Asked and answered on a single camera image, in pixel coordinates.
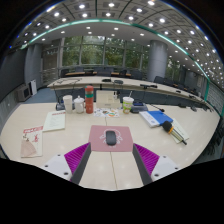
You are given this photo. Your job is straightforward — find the white lidded mug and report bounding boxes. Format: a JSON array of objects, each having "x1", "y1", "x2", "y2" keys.
[{"x1": 73, "y1": 95, "x2": 86, "y2": 114}]

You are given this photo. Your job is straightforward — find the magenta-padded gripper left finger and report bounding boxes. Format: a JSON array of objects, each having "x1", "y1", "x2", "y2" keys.
[{"x1": 42, "y1": 142, "x2": 92, "y2": 185}]

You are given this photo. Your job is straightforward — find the green printed paper cup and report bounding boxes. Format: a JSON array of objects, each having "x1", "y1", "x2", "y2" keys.
[{"x1": 122, "y1": 90, "x2": 135, "y2": 115}]

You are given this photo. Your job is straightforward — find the black computer mouse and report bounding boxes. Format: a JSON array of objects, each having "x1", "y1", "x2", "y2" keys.
[{"x1": 105, "y1": 130, "x2": 117, "y2": 147}]

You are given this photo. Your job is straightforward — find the curved conference desk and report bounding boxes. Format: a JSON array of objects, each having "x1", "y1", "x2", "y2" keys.
[{"x1": 47, "y1": 75, "x2": 208, "y2": 101}]

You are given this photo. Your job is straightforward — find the pink mouse pad with drawing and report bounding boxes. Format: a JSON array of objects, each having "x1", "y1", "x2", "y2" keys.
[{"x1": 88, "y1": 124, "x2": 134, "y2": 153}]

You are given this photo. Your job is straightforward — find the white paper cup stack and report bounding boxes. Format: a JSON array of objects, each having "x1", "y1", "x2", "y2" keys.
[{"x1": 62, "y1": 94, "x2": 74, "y2": 114}]

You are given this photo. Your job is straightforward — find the black and yellow microphone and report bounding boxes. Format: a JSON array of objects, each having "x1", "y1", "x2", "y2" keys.
[{"x1": 161, "y1": 120, "x2": 188, "y2": 146}]

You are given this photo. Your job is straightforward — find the red and white leaflet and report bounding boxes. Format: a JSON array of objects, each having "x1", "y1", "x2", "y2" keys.
[{"x1": 20, "y1": 124, "x2": 44, "y2": 159}]

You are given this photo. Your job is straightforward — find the beige cardboard box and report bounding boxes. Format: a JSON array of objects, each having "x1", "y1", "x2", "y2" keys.
[{"x1": 95, "y1": 90, "x2": 121, "y2": 110}]

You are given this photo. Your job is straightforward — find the cream booklet with red heading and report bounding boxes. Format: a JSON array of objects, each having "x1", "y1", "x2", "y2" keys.
[{"x1": 42, "y1": 110, "x2": 67, "y2": 133}]

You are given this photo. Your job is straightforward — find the red thermos bottle green band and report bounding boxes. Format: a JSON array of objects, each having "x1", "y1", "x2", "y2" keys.
[{"x1": 84, "y1": 84, "x2": 95, "y2": 115}]

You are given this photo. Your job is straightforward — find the ceiling lights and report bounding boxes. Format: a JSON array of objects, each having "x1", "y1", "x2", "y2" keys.
[{"x1": 19, "y1": 0, "x2": 221, "y2": 64}]

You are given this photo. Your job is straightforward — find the blue and white book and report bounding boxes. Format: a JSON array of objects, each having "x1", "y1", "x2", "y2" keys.
[{"x1": 138, "y1": 110, "x2": 174, "y2": 129}]

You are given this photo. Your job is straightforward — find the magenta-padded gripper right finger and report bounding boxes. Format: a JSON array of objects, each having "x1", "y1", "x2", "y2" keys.
[{"x1": 132, "y1": 143, "x2": 181, "y2": 186}]

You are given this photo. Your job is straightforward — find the dark office chairs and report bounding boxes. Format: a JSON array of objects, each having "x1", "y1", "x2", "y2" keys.
[{"x1": 63, "y1": 68, "x2": 214, "y2": 98}]

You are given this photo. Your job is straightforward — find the colourful sticker sheet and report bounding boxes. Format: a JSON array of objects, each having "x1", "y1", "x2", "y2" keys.
[{"x1": 93, "y1": 107, "x2": 120, "y2": 119}]

